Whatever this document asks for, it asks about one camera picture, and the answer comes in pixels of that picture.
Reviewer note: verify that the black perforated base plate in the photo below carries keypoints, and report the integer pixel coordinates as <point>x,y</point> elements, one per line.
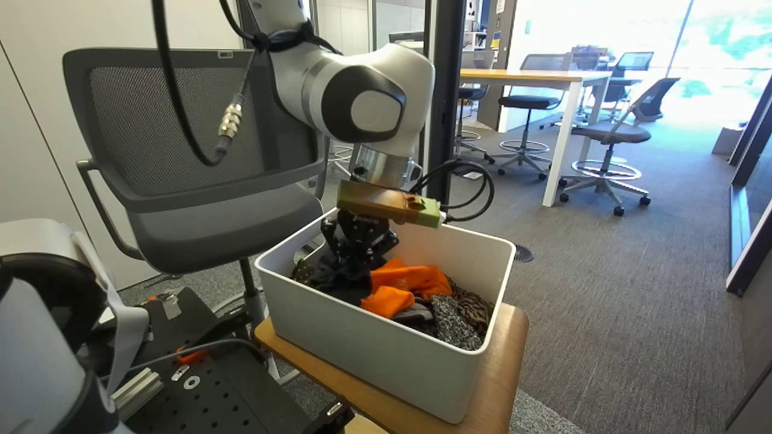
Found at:
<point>224,394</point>

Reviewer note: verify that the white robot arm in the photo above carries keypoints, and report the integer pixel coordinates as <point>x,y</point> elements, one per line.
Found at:
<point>374,102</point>

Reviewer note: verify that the orange clothing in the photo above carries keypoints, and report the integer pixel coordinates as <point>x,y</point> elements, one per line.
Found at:
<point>398,284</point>

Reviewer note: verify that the black glass partition post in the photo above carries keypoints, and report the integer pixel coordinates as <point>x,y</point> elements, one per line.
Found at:
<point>441,46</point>

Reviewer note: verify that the wooden side table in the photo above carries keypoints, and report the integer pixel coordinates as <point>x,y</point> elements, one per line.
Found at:
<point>402,380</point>

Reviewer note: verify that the orange handled tool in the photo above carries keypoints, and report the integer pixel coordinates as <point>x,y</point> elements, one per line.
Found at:
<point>188,358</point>

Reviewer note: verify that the grey mesh office stool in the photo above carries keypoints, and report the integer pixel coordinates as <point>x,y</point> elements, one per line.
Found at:
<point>612,175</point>

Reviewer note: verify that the grey office chair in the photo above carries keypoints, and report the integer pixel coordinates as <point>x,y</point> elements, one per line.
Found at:
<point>197,147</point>

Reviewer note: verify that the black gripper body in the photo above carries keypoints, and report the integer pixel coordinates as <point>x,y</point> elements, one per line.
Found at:
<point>361,231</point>

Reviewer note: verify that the white plastic basket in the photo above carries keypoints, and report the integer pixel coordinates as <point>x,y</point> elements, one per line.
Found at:
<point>473,260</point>

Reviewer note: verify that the speckled grey clothing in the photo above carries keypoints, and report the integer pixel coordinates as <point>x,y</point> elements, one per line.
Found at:
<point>444,318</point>

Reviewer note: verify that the dark grey clothing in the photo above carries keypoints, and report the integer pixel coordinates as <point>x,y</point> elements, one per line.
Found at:
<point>338,272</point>

